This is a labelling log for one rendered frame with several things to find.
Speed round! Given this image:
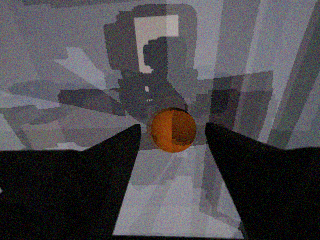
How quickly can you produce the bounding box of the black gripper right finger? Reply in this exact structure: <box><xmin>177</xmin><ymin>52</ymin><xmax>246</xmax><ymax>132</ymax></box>
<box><xmin>205</xmin><ymin>122</ymin><xmax>320</xmax><ymax>240</ymax></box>

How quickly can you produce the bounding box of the translucent orange ball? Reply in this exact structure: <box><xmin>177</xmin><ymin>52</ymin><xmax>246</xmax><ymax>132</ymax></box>
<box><xmin>146</xmin><ymin>107</ymin><xmax>172</xmax><ymax>153</ymax></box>

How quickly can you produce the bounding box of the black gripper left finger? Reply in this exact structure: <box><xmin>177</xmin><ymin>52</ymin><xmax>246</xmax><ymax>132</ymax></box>
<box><xmin>0</xmin><ymin>124</ymin><xmax>141</xmax><ymax>235</ymax></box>

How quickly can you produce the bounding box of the orange-brown ball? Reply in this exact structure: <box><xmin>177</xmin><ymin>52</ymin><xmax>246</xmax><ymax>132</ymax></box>
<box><xmin>170</xmin><ymin>107</ymin><xmax>196</xmax><ymax>153</ymax></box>

